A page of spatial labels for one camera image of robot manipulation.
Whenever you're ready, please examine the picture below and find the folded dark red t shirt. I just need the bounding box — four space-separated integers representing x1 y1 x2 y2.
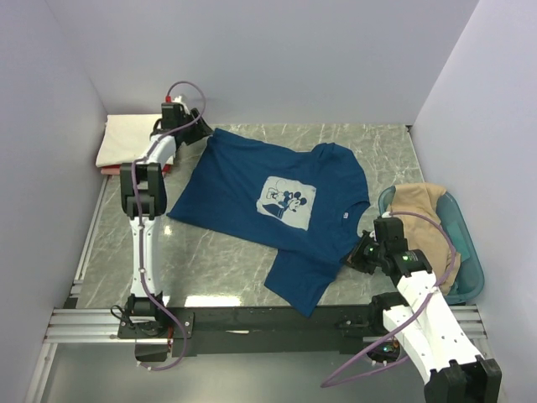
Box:
97 159 173 173

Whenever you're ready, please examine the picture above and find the teal plastic bin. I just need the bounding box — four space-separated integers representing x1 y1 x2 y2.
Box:
378 185 485 306

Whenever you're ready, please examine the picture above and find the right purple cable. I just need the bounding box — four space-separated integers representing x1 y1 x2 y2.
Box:
321 211 458 388

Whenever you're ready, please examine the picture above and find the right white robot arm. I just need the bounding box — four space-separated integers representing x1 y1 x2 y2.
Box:
346 212 502 402

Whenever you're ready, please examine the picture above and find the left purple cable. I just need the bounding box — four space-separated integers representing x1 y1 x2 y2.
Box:
130 81 206 373

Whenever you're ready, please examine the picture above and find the tan t shirt in bin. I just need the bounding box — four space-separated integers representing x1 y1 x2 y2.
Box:
387 183 461 296

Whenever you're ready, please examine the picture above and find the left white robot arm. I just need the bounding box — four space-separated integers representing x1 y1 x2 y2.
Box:
120 96 212 338

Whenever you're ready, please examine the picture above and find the folded cream t shirt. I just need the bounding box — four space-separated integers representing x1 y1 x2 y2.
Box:
96 114 161 168

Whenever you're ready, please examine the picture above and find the purple cable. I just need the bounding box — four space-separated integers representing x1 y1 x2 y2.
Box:
130 81 206 373
321 211 458 388

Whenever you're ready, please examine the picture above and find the blue printed t shirt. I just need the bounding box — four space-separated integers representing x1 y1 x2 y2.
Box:
168 128 370 317

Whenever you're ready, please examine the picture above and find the folded pink t shirt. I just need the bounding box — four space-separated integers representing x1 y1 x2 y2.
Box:
101 167 120 175

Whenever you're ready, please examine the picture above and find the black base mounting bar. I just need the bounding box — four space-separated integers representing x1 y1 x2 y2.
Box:
117 304 420 362

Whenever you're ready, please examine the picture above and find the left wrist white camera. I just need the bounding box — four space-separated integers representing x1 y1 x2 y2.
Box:
165 94 188 106

